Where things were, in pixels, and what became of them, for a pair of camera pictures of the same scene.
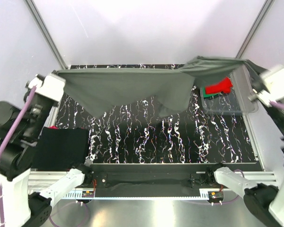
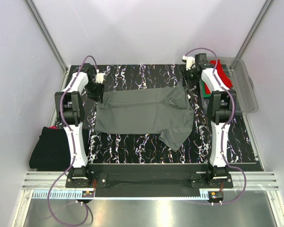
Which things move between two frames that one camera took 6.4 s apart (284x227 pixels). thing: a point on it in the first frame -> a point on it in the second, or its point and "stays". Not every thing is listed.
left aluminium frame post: [47, 33] stays
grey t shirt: [98, 90] -> [167, 111]
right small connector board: [216, 196] stays
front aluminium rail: [39, 179] stays
